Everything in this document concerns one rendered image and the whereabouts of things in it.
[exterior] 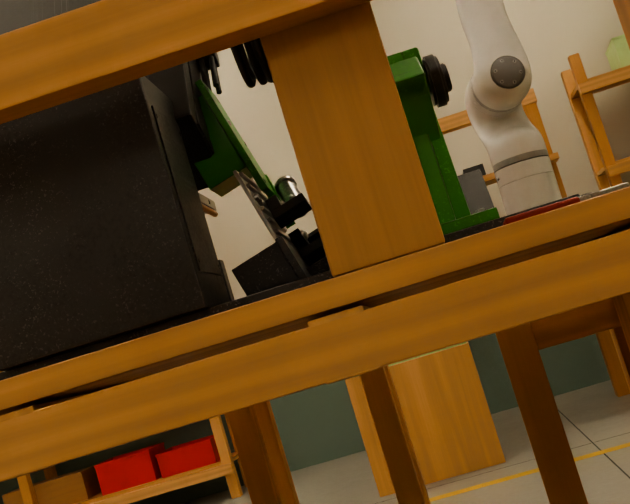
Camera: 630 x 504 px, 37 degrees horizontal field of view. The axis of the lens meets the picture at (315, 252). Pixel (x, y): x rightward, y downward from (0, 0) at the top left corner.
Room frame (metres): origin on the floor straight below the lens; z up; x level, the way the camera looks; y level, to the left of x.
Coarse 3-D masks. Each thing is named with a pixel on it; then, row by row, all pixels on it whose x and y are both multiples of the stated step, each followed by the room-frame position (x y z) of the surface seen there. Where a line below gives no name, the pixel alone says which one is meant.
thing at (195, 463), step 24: (216, 432) 6.61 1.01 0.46; (120, 456) 7.15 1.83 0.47; (144, 456) 6.73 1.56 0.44; (168, 456) 6.69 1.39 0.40; (192, 456) 6.68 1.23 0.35; (216, 456) 6.70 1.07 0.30; (24, 480) 6.78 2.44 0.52; (48, 480) 6.97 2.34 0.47; (72, 480) 6.84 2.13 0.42; (96, 480) 7.12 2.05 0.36; (120, 480) 6.75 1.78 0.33; (144, 480) 6.73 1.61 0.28; (168, 480) 6.67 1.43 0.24; (192, 480) 6.60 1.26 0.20
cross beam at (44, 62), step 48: (144, 0) 1.08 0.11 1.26; (192, 0) 1.08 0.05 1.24; (240, 0) 1.07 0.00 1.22; (288, 0) 1.07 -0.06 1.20; (336, 0) 1.07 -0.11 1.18; (0, 48) 1.10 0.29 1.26; (48, 48) 1.09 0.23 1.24; (96, 48) 1.09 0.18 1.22; (144, 48) 1.08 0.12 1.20; (192, 48) 1.09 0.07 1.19; (0, 96) 1.10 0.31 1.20; (48, 96) 1.10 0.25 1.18
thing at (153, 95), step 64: (0, 128) 1.27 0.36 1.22; (64, 128) 1.26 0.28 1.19; (128, 128) 1.25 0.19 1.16; (0, 192) 1.27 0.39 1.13; (64, 192) 1.26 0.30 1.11; (128, 192) 1.25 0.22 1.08; (192, 192) 1.37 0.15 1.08; (0, 256) 1.27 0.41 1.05; (64, 256) 1.26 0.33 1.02; (128, 256) 1.26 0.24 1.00; (192, 256) 1.26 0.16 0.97; (0, 320) 1.27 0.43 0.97; (64, 320) 1.27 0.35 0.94; (128, 320) 1.26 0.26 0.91
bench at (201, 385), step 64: (448, 256) 1.11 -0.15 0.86; (512, 256) 1.17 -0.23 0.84; (576, 256) 1.10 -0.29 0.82; (256, 320) 1.13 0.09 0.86; (320, 320) 1.12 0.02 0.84; (384, 320) 1.12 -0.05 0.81; (448, 320) 1.11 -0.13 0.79; (512, 320) 1.11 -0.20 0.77; (0, 384) 1.15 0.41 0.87; (64, 384) 1.15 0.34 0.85; (128, 384) 1.14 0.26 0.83; (192, 384) 1.14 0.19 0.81; (256, 384) 1.13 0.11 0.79; (320, 384) 1.13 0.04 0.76; (0, 448) 1.16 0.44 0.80; (64, 448) 1.15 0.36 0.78
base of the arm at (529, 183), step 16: (528, 160) 1.96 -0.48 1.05; (544, 160) 1.97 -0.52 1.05; (496, 176) 2.01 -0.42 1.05; (512, 176) 1.97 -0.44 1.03; (528, 176) 1.96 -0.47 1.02; (544, 176) 1.96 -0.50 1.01; (512, 192) 1.98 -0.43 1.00; (528, 192) 1.96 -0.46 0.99; (544, 192) 1.96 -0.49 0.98; (512, 208) 1.99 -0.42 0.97; (528, 208) 1.96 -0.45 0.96
